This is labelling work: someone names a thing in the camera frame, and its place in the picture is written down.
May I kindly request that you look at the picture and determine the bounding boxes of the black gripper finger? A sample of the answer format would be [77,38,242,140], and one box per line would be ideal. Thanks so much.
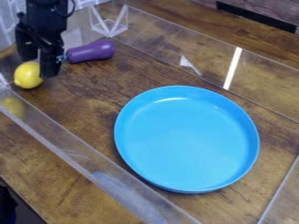
[14,27,37,61]
[39,47,63,79]

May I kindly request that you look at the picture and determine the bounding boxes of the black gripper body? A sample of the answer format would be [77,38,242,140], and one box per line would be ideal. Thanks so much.
[14,0,77,52]

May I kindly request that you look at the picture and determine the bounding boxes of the yellow lemon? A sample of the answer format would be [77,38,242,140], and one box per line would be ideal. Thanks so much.
[13,61,42,89]

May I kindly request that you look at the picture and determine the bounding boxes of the blue round tray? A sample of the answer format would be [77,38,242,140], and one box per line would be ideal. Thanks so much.
[114,86,258,193]

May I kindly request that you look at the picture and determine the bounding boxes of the purple toy eggplant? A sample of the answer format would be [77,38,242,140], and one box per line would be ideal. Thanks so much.
[65,39,116,64]

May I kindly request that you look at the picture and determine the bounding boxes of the clear acrylic barrier wall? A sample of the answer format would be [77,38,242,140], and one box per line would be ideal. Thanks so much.
[0,0,299,224]

